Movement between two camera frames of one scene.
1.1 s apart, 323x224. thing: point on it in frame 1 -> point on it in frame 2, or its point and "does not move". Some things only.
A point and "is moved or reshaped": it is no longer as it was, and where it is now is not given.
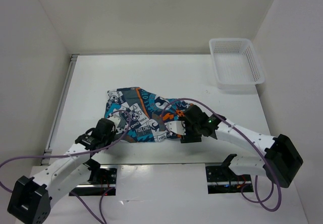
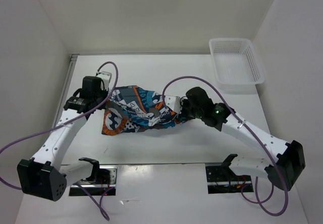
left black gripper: [113, 132] -> [105, 93]
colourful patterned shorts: [143, 116] is moved or reshaped
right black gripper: [189, 137] -> [183, 102]
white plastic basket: [237, 67] does not move
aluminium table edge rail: [74, 58] does not move
